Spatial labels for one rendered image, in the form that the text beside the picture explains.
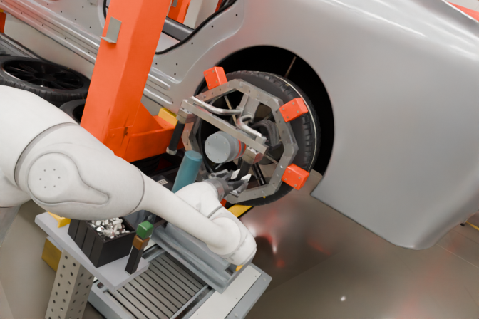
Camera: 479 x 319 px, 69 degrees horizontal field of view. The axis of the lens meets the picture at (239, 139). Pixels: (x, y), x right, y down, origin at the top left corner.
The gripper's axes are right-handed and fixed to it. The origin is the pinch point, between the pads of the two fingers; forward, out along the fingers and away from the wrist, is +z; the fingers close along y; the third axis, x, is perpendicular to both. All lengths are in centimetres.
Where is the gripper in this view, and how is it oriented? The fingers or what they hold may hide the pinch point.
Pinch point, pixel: (241, 176)
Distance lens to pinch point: 137.6
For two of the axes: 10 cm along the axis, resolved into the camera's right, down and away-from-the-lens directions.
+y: 8.1, 4.7, -3.4
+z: 4.6, -1.4, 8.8
